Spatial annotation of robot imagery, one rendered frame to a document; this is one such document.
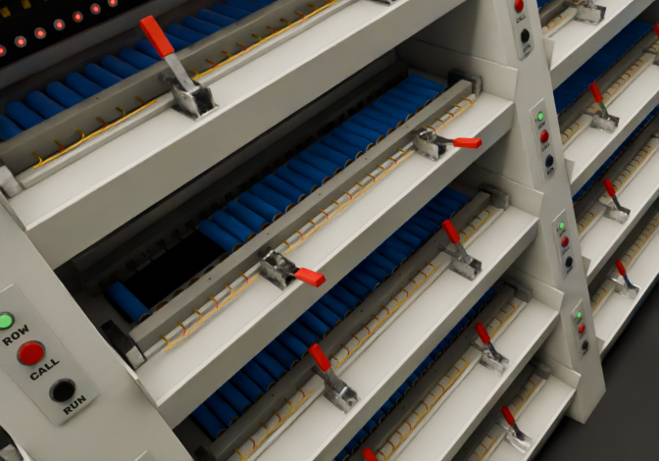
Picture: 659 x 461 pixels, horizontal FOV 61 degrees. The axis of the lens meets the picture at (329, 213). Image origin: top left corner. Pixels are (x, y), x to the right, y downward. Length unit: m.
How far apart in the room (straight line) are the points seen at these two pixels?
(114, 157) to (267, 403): 0.36
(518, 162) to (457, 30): 0.22
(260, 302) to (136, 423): 0.16
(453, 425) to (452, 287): 0.22
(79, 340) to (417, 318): 0.46
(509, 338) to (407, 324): 0.27
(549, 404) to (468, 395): 0.27
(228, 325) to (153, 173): 0.18
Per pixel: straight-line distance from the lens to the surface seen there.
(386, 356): 0.77
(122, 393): 0.55
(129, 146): 0.52
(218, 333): 0.59
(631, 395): 1.34
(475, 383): 0.97
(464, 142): 0.70
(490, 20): 0.82
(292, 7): 0.66
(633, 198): 1.31
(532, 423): 1.16
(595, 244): 1.19
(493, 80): 0.85
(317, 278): 0.54
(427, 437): 0.92
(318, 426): 0.73
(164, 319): 0.59
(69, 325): 0.51
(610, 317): 1.33
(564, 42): 1.00
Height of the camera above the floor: 1.03
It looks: 27 degrees down
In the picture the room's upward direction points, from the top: 23 degrees counter-clockwise
